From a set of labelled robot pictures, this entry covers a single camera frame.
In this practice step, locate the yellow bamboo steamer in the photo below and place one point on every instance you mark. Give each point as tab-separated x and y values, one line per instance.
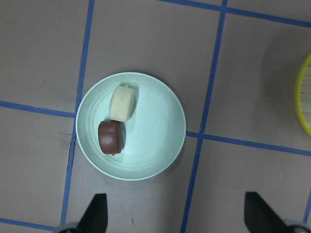
302	95

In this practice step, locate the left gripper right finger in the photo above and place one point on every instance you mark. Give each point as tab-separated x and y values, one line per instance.
259	217

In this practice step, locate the brown chocolate bun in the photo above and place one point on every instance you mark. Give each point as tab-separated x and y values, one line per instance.
110	137

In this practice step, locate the mint green plate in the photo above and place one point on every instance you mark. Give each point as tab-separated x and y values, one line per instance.
153	136

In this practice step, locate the white steamed bun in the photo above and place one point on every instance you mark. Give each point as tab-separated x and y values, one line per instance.
121	104

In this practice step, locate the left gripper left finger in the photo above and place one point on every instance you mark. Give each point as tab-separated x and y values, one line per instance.
94	220

